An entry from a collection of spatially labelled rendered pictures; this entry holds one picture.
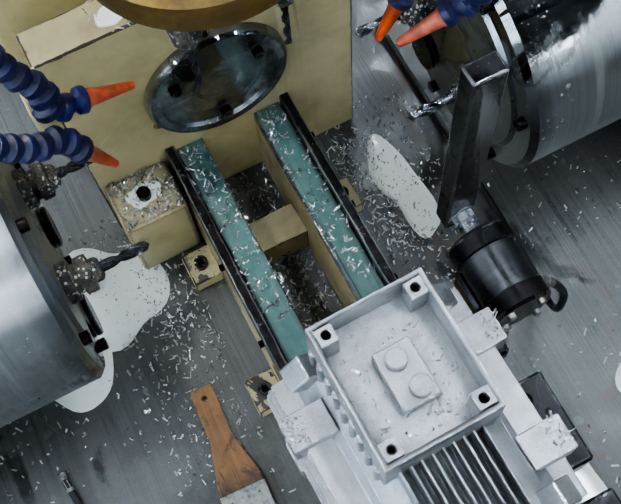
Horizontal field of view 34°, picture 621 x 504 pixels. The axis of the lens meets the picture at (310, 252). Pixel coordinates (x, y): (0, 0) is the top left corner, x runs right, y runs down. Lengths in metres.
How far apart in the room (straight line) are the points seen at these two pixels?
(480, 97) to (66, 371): 0.40
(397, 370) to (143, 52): 0.37
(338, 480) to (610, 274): 0.48
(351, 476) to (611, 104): 0.40
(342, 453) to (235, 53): 0.39
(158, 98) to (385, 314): 0.32
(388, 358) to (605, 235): 0.48
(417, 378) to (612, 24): 0.35
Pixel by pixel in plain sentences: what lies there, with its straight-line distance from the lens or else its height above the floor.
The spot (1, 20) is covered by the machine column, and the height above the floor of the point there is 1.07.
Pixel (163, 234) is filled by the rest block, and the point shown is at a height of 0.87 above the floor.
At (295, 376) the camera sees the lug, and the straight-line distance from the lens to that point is 0.81.
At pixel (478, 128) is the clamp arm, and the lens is 0.78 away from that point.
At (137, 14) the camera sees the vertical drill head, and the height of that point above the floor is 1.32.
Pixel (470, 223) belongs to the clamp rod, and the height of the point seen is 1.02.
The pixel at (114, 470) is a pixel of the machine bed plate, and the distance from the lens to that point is 1.11.
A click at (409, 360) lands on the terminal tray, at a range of 0.77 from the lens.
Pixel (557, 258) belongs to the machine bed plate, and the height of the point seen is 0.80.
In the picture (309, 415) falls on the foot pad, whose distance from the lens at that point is 0.81.
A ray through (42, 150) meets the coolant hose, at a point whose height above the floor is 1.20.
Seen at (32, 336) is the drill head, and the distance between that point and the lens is 0.83.
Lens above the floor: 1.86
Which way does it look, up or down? 68 degrees down
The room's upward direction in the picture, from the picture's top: 7 degrees counter-clockwise
